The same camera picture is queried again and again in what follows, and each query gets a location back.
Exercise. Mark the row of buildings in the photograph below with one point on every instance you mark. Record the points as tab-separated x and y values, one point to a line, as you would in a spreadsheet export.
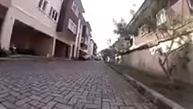
86	33

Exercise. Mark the brick paved road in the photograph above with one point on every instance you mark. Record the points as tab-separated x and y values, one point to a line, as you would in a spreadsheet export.
81	89

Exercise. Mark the grey concrete pavement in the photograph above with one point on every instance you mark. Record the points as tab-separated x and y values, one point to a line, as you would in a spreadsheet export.
17	57

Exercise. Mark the long pale boundary wall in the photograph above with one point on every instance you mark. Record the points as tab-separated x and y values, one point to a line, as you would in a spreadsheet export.
144	61

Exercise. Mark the leafy tree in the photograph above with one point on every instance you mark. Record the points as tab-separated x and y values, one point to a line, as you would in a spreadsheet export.
120	42

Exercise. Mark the dark purple building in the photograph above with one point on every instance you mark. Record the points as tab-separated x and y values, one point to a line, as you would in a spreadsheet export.
65	17

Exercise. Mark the dark ground strip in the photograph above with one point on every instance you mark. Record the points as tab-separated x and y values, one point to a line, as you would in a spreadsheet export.
181	93

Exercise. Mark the beige building with carport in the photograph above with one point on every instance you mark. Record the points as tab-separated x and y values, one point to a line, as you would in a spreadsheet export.
25	4

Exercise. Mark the pale building behind wall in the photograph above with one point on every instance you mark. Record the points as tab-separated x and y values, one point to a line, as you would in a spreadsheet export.
146	38

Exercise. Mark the white car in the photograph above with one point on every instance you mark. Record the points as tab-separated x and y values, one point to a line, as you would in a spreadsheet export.
86	56

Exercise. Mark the bare branching tree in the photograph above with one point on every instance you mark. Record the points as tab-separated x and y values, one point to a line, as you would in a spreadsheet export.
168	72

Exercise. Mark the concrete kerb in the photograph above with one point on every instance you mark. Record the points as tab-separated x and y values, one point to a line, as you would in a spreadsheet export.
167	106

